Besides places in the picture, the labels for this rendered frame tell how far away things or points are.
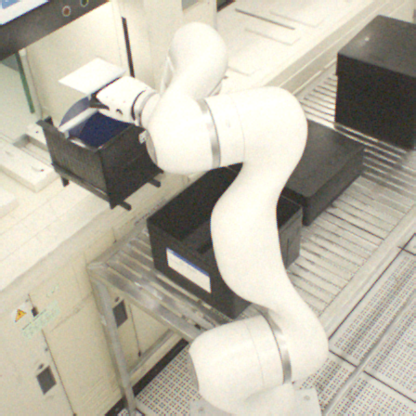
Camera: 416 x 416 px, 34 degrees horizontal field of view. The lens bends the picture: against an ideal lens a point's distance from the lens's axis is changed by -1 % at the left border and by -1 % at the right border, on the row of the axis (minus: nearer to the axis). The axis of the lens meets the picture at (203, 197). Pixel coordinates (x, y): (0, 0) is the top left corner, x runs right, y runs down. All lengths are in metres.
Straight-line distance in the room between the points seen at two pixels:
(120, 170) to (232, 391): 0.66
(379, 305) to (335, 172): 0.92
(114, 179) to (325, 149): 0.66
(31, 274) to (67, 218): 0.18
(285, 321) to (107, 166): 0.63
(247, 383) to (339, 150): 0.99
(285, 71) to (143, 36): 0.78
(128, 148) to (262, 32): 1.02
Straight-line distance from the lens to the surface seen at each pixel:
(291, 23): 2.52
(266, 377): 1.10
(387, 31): 2.21
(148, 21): 1.58
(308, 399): 1.53
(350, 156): 1.92
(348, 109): 2.16
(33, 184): 1.87
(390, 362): 2.53
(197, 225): 1.83
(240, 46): 2.39
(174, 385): 2.45
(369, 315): 2.64
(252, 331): 1.10
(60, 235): 1.75
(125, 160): 1.56
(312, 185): 1.82
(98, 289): 1.84
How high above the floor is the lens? 2.07
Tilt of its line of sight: 43 degrees down
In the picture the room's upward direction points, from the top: 5 degrees counter-clockwise
